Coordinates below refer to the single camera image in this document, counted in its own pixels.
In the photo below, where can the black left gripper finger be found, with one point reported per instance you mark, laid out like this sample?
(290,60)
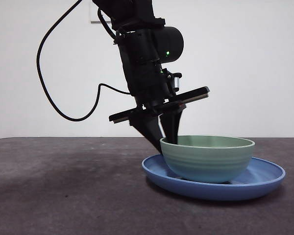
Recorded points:
(148,128)
(172,124)

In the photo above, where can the green ribbed bowl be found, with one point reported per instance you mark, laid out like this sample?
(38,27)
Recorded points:
(208,161)

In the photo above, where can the blue plate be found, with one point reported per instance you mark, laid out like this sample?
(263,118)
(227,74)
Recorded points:
(210,192)

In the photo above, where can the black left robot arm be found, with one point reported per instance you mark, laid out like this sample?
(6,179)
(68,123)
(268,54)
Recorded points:
(171,41)

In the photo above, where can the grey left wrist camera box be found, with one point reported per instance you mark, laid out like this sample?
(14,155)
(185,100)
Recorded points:
(177,82)

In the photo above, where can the white wall socket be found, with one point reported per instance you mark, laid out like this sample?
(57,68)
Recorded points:
(94,17)

